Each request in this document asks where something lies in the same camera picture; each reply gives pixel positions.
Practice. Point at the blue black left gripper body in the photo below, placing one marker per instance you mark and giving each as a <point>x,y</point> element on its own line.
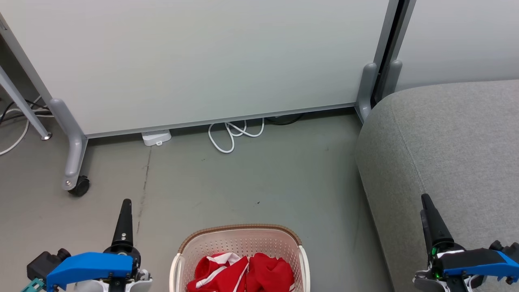
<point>91,265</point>

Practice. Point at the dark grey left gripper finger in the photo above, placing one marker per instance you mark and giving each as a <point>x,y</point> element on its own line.
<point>123,227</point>

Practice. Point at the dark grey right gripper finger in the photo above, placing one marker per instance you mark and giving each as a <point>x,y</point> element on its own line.
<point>423,229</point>
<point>437,227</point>

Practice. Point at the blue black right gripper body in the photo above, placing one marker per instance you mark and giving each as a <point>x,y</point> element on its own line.
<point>470,259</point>

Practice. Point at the red garment with white stripe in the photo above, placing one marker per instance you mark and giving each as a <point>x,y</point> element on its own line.
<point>215,271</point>

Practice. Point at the grey fabric sofa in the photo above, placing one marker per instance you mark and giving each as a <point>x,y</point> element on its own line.
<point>454,146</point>

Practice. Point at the black caster wheel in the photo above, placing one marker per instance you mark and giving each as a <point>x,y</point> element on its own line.
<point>80,187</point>

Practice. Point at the grey partition foot with caster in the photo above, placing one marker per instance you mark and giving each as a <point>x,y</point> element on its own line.
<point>75,150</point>

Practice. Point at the white power adapter box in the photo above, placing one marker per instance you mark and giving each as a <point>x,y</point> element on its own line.
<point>156,138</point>

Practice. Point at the cream perforated laundry basket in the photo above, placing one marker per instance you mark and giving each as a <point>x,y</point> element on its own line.
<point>243,241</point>

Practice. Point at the short grey partition foot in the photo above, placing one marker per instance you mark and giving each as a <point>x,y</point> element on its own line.
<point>367,89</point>
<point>392,77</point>

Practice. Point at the grey metal table leg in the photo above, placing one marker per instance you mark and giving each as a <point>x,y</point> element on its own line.
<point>22,103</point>

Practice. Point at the large white partition panel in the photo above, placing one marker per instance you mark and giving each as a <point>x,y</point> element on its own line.
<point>202,61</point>

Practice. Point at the narrow white partition panel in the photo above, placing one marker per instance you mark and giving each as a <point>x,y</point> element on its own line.
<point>462,40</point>

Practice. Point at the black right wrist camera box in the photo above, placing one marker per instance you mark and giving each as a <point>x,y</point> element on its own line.
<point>498,245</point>

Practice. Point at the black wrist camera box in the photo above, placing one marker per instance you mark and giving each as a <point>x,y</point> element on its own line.
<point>498,245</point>
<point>44,263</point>

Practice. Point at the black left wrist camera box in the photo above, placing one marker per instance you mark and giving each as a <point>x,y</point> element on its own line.
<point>44,263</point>

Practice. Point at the teal left camera connector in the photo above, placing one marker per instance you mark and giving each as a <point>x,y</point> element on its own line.
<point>31,285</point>

